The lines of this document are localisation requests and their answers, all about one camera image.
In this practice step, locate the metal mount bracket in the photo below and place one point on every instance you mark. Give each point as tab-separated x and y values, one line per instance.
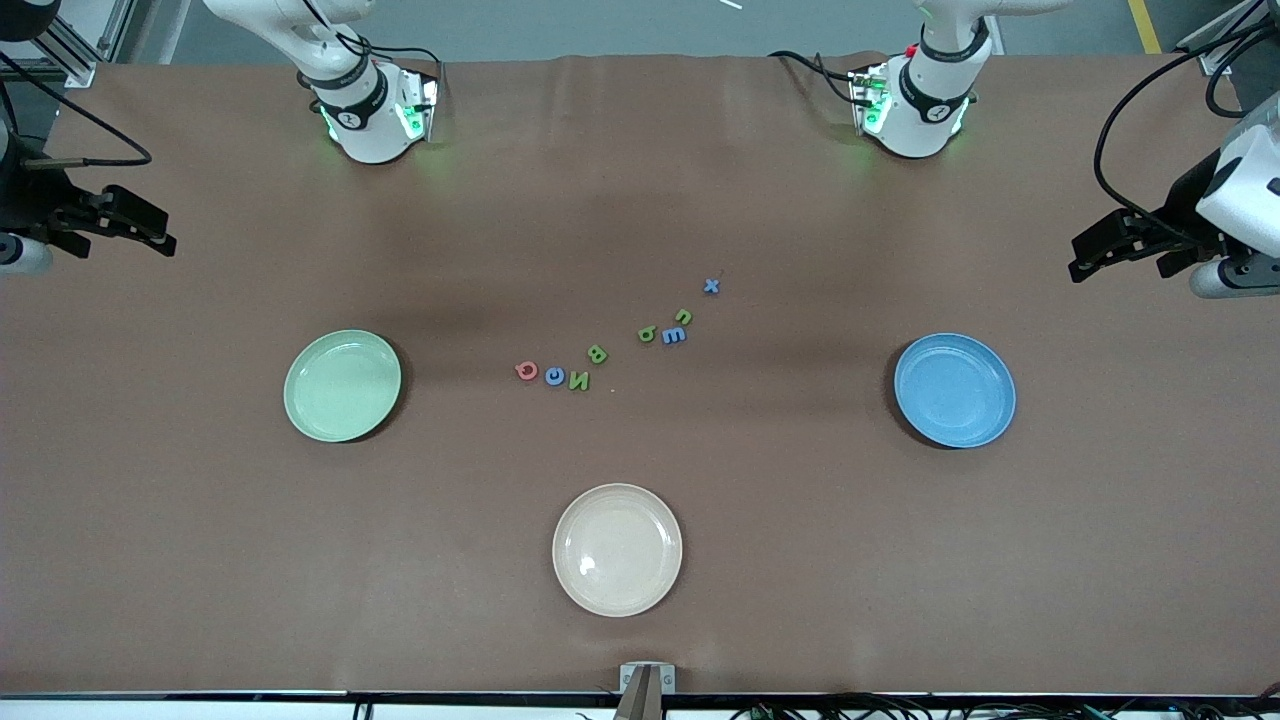
628	680

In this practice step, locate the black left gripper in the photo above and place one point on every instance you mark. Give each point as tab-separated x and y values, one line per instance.
1184	205

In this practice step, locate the grey camera stand pole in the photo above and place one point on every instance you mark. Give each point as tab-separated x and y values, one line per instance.
640	702

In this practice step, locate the blue foam letter m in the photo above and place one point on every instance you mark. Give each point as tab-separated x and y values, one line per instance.
675	336

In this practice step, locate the beige plate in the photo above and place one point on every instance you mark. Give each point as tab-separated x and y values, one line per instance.
617	550

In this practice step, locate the blue plate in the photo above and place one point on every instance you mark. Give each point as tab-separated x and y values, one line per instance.
955	390

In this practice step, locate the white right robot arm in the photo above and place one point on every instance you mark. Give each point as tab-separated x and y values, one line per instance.
360	110

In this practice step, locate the green foam letter B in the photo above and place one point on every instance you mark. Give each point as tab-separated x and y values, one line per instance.
597	354

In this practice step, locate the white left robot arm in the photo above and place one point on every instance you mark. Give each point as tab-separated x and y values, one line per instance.
920	110

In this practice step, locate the green plate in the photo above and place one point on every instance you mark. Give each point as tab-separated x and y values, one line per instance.
342	385

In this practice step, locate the brown table mat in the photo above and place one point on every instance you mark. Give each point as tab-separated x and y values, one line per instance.
640	200

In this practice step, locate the red foam letter G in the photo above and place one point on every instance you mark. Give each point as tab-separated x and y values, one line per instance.
526	371

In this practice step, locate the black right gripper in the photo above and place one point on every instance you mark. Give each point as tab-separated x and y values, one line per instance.
30	200

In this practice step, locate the blue foam letter C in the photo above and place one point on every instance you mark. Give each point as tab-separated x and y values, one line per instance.
554	376

